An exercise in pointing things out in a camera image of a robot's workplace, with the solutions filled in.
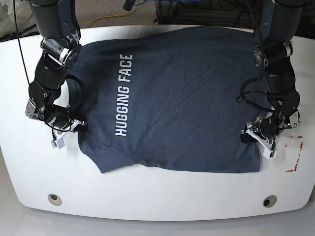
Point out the left table cable grommet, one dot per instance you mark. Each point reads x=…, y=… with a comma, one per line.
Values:
x=54, y=199

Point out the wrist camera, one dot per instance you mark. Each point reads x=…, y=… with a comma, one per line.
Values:
x=58, y=143
x=269, y=153

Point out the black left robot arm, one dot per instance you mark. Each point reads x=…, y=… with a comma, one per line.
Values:
x=279, y=23

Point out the table cable grommet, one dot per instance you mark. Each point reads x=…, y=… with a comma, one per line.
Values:
x=54, y=199
x=270, y=201

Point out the red tape rectangle marking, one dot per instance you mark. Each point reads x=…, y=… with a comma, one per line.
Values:
x=292, y=153

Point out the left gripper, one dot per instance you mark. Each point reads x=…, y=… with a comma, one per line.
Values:
x=266, y=130

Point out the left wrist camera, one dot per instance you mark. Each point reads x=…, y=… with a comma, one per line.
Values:
x=269, y=153

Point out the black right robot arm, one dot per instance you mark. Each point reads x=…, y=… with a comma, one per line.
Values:
x=57, y=24

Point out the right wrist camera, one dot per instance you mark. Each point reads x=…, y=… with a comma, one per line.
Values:
x=58, y=143

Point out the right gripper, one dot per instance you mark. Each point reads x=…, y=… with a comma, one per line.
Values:
x=57, y=118

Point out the dark blue T-shirt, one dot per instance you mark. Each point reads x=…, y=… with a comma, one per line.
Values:
x=169, y=101

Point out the right table cable grommet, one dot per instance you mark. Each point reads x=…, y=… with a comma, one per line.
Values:
x=270, y=201

